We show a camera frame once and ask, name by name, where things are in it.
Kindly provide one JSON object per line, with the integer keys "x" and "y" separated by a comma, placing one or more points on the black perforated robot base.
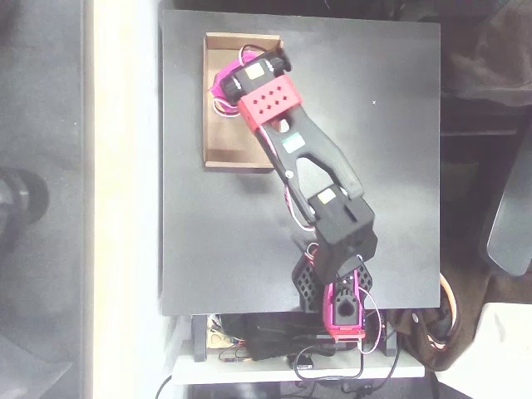
{"x": 305, "y": 284}

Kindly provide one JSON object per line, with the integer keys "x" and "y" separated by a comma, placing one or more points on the open cardboard box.
{"x": 220, "y": 137}

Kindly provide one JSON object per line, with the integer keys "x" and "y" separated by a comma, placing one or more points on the black round knob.
{"x": 21, "y": 199}

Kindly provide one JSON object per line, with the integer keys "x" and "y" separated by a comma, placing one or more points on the tan controller board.
{"x": 216, "y": 338}

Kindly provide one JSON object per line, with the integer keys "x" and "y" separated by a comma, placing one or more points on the dark brown cloth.
{"x": 490, "y": 58}

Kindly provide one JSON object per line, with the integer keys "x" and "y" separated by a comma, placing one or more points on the white shelf board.
{"x": 249, "y": 372}

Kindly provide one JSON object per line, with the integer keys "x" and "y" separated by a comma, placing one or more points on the brown bag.
{"x": 420, "y": 332}

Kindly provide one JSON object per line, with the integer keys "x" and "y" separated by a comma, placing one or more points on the dark grey office chair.
{"x": 511, "y": 232}

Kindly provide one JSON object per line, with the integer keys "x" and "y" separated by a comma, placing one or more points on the white cloth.
{"x": 507, "y": 353}

